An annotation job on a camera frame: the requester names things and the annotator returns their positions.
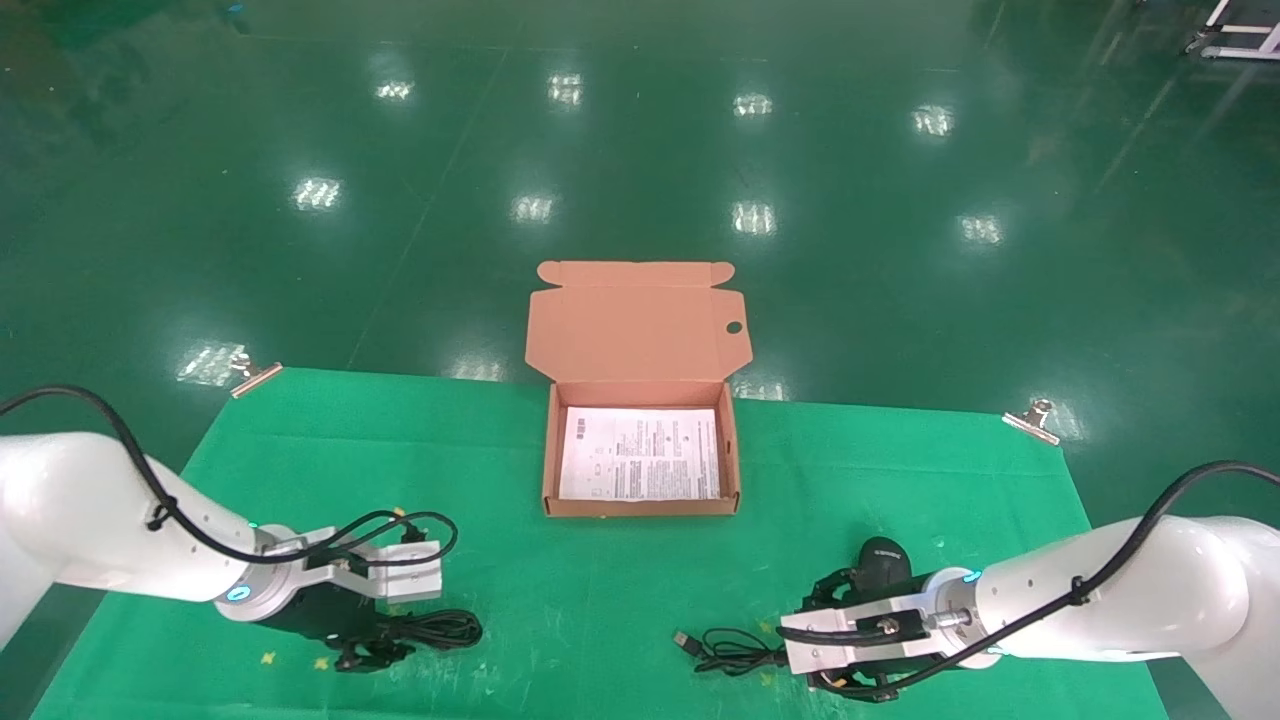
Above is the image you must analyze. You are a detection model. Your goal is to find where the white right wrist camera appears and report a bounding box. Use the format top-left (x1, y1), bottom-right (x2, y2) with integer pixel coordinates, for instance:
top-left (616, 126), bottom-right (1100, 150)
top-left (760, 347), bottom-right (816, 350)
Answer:
top-left (778, 595), bottom-right (953, 676)

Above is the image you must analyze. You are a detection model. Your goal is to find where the white metal table frame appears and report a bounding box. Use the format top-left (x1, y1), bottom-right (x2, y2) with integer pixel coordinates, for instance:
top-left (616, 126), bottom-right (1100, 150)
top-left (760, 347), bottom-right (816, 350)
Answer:
top-left (1185, 0), bottom-right (1280, 61)

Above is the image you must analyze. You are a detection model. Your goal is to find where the white printed instruction sheet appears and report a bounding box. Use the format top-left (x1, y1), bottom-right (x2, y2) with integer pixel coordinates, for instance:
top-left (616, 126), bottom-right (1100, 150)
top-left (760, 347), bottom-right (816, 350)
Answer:
top-left (557, 405), bottom-right (723, 503)

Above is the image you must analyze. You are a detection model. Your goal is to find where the black corded computer mouse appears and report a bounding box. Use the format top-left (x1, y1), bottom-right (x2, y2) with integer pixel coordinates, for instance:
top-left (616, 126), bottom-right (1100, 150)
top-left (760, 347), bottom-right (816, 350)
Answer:
top-left (672, 536), bottom-right (913, 676)

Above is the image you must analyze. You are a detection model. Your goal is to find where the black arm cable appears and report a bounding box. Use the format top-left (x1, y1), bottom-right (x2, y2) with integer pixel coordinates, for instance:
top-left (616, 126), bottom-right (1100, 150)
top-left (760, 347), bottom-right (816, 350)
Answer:
top-left (800, 460), bottom-right (1280, 701)
top-left (0, 385), bottom-right (461, 568)

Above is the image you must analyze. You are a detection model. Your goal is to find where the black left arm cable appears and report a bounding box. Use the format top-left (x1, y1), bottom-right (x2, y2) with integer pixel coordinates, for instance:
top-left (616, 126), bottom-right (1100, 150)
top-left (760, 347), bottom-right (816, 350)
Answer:
top-left (0, 385), bottom-right (461, 568)

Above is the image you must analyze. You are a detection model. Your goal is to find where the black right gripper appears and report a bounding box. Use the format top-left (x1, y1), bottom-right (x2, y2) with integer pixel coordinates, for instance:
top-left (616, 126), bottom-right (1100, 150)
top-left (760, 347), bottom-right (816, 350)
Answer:
top-left (805, 570), bottom-right (959, 703)

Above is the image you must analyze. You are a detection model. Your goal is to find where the metal binder clip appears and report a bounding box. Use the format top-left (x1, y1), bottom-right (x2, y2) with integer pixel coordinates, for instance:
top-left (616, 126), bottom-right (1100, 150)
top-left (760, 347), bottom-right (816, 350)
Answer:
top-left (230, 352), bottom-right (284, 399)
top-left (1002, 397), bottom-right (1063, 446)

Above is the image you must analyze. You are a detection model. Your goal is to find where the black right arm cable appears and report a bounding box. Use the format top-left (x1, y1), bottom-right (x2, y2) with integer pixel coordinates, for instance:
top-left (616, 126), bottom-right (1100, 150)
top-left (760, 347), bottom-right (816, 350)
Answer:
top-left (800, 460), bottom-right (1280, 701)

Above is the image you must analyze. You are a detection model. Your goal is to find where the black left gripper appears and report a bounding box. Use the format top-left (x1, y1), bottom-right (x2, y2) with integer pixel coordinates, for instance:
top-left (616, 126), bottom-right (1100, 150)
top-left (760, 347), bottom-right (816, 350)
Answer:
top-left (268, 583), bottom-right (411, 672)

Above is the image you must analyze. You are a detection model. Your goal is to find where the open brown cardboard box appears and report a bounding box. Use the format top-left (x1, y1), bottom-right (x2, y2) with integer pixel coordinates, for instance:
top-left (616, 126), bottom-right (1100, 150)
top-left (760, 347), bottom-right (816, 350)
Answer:
top-left (524, 260), bottom-right (754, 518)

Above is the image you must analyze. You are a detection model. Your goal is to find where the black data cable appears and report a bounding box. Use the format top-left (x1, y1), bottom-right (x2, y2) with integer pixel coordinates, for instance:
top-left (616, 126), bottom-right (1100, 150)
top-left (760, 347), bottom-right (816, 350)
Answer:
top-left (335, 608), bottom-right (484, 673)

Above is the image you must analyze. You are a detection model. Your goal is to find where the green table cloth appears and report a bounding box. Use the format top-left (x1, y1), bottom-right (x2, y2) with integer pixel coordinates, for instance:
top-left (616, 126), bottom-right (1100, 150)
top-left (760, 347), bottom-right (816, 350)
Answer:
top-left (30, 366), bottom-right (1171, 720)

